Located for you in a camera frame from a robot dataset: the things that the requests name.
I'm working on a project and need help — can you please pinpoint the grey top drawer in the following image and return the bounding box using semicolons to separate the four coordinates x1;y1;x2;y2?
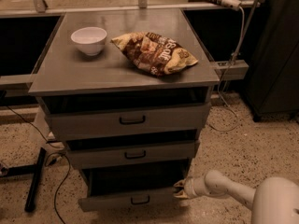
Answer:
46;103;210;141

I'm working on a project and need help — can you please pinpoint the grey metal rail frame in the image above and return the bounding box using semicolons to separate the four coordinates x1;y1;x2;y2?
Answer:
210;60;249;81

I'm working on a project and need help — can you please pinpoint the grey middle drawer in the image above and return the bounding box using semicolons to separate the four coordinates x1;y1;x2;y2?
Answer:
64;137;199;169

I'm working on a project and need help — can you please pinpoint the black floor bar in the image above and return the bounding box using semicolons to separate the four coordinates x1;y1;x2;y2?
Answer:
24;147;46;213

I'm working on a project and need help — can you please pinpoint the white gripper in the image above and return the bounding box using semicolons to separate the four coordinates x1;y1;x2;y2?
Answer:
173;176;206;199

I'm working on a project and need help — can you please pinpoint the grey bottom drawer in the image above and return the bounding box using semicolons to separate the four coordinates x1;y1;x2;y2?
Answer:
78;160;190;212

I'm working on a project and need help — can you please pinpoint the brown yellow chip bag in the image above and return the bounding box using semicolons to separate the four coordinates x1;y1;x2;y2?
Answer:
111;32;198;77

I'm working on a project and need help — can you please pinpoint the white power cable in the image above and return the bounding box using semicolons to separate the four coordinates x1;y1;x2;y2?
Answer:
206;5;247;133

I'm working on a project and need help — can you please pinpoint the black floor cable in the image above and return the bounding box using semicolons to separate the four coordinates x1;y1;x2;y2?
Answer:
0;103;72;224

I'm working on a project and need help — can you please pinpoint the grey drawer cabinet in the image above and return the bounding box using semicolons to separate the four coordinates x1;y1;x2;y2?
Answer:
27;7;221;198

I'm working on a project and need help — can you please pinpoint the white ceramic bowl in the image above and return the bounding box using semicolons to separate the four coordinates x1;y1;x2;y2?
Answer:
71;27;107;56

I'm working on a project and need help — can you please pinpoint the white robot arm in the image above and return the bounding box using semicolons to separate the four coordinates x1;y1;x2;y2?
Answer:
174;170;299;224

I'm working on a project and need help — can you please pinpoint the grey drawer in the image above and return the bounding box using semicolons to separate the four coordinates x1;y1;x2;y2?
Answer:
78;160;190;212
64;137;199;169
46;103;210;141

